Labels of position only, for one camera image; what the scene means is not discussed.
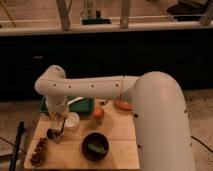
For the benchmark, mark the orange peach toy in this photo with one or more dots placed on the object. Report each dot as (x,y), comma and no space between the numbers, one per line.
(98,113)

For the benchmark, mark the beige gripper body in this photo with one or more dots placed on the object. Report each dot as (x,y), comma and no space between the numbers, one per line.
(58,111)

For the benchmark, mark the white plastic spatula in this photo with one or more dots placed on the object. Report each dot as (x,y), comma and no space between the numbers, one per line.
(75,100)

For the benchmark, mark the brown grape bunch toy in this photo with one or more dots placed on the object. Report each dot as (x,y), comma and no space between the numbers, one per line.
(39,156)

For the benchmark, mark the white bottle on green base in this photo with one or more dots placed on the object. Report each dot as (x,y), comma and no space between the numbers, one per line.
(90,15)

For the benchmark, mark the green plastic tray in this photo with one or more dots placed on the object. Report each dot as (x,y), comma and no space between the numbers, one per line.
(84,106)

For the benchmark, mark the green pepper toy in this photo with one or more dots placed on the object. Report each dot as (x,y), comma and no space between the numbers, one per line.
(97,149)

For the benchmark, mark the small metal cup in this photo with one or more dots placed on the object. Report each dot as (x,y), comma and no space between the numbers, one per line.
(54,135)

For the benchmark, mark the black pole stand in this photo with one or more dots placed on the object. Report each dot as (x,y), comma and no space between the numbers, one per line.
(20,131)

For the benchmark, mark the white lidded jar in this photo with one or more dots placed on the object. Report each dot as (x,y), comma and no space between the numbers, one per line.
(72,121)

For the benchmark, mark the orange plastic bowl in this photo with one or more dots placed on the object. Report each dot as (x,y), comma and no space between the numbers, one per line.
(123,105)

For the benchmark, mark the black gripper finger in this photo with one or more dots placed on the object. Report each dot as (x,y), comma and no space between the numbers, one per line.
(51,125)
(62,127)

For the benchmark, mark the dark brown bowl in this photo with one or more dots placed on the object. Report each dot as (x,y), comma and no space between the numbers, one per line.
(97,139)

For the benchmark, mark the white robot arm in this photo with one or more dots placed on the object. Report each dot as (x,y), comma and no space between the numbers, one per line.
(161,123)

